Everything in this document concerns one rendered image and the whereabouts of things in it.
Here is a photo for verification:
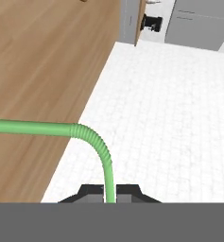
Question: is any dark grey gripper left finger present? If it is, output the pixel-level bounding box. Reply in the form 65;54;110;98
57;183;106;204

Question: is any black coffee machine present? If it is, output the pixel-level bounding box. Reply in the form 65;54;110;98
141;13;164;33

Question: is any green bendy straw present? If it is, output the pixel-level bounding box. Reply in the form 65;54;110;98
0;118;116;204

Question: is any grey cabinet with wooden side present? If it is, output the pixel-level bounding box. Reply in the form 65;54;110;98
118;0;146;47

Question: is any grey cupboard run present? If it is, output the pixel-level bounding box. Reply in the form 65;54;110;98
164;0;224;52

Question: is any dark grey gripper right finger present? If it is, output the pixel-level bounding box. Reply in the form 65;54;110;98
114;184;163;204

